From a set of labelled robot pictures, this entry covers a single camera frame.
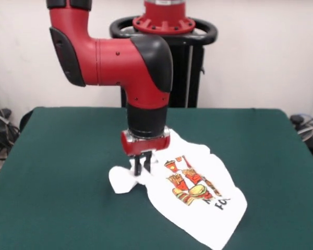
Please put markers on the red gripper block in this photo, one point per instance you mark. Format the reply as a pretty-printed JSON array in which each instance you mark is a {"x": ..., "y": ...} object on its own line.
[{"x": 146, "y": 146}]

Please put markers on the white printed t-shirt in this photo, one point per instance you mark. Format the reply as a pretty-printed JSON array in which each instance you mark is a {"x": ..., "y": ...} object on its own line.
[{"x": 214, "y": 226}]

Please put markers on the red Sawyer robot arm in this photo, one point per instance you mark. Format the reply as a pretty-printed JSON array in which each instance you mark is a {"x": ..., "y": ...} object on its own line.
[{"x": 114, "y": 65}]

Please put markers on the dark green table cloth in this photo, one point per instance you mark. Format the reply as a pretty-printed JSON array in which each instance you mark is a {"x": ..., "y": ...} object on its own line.
[{"x": 54, "y": 195}]

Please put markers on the black power adapter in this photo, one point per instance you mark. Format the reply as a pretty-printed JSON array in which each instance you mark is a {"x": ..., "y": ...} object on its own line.
[
  {"x": 297, "y": 119},
  {"x": 5, "y": 112}
]

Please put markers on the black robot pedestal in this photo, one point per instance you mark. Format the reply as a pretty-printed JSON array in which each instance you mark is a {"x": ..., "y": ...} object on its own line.
[{"x": 187, "y": 78}]

